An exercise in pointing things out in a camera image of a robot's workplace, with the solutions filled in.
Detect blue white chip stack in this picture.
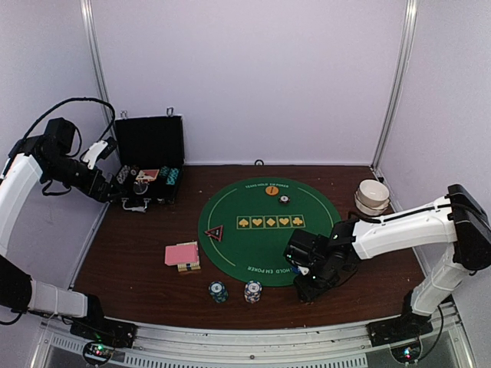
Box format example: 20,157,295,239
244,280,262,304

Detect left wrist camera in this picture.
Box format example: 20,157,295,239
81,136,117,169

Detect dark blue chip stack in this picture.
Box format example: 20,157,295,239
208,281,229,303

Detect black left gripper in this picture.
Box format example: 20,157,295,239
43,153,125,202

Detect red triangular dealer marker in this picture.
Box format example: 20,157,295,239
204,225,224,242

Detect brown chip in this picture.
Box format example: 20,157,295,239
278,195,291,204

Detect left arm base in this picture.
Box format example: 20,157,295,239
69,319,137,366

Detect round green poker mat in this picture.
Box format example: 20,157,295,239
198,177,341,287

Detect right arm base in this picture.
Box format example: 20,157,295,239
367,317,433,365

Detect upper white bowl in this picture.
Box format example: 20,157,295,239
358,179,390,206

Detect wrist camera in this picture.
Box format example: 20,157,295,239
81,136,117,169
283,228,329,275

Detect pink playing card deck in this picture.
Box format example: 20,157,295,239
164,244,199,266

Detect red card deck in case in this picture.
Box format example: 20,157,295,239
135,169,160,182

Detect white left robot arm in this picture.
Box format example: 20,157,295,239
1,118,124,340

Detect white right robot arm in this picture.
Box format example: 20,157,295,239
284,184,490,339

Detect black poker case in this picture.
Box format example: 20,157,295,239
115,107,185,212

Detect orange round button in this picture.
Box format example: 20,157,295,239
265,186,279,196

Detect white black chips in case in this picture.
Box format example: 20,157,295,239
116,165,140,185

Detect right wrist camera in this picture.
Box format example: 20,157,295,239
283,228,329,275

